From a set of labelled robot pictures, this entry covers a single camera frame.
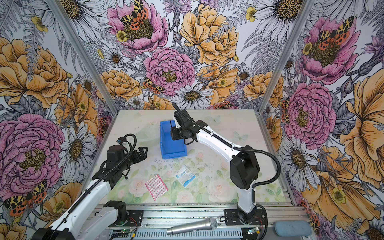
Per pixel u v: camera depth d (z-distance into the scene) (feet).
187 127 2.07
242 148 1.65
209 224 2.27
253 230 2.35
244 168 1.56
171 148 3.26
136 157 2.42
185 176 2.88
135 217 2.40
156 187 2.75
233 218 2.40
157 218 2.50
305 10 2.39
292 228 2.26
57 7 2.33
